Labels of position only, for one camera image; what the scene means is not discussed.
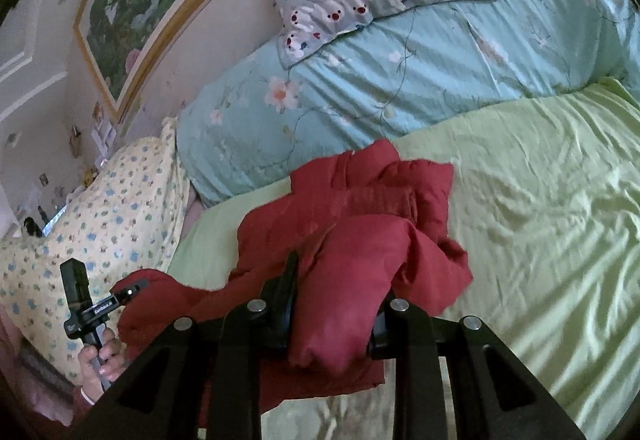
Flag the red quilted down coat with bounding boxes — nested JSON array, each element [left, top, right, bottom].
[[118, 139, 473, 411]]

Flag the red sleeved forearm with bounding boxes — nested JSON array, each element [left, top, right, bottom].
[[1, 309, 92, 439]]

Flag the person's left hand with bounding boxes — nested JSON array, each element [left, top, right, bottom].
[[78, 327, 127, 403]]

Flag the yellow cartoon print pillow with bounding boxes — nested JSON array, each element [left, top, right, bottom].
[[1, 117, 190, 382]]

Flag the light green bed sheet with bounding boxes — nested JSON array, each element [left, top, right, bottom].
[[167, 76, 640, 440]]

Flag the teal floral quilt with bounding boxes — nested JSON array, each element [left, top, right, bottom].
[[177, 0, 639, 205]]

